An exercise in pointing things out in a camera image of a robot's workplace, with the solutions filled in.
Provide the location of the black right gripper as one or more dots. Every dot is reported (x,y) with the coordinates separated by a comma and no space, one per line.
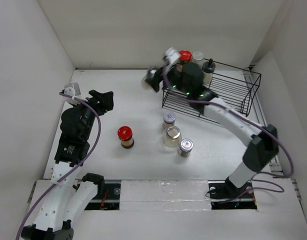
(159,76)

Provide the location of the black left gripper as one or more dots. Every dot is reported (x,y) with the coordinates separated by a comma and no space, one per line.
(102,102)

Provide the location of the red lid sauce jar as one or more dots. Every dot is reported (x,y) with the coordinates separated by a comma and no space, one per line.
(185,57)
(125,135)

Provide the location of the labelled lid pink jar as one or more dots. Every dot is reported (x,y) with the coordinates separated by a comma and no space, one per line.
(169,119)

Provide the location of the silver lid white bottle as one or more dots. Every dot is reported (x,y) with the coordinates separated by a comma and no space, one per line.
(198,58)

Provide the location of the black knob lid grinder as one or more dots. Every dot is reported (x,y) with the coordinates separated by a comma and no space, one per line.
(208,69)

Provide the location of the clear glass jar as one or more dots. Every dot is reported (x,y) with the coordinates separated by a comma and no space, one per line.
(172,137)

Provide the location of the labelled lid brown jar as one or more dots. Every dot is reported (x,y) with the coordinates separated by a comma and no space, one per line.
(185,147)

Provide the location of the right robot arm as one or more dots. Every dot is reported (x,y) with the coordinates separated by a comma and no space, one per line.
(242,174)

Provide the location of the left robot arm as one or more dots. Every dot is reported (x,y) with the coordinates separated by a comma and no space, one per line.
(56,212)

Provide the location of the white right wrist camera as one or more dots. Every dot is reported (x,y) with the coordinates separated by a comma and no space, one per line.
(171,56)

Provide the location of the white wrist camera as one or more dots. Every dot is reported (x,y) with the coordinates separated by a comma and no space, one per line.
(73,91)
(171,56)

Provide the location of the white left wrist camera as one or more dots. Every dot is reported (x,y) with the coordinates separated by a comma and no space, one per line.
(73,91)

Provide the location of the black wire rack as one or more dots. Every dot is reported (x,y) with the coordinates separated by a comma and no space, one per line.
(223,106)

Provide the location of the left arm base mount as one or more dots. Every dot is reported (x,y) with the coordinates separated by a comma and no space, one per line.
(108,200)

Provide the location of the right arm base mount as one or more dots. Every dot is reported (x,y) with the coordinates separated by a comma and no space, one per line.
(221,199)

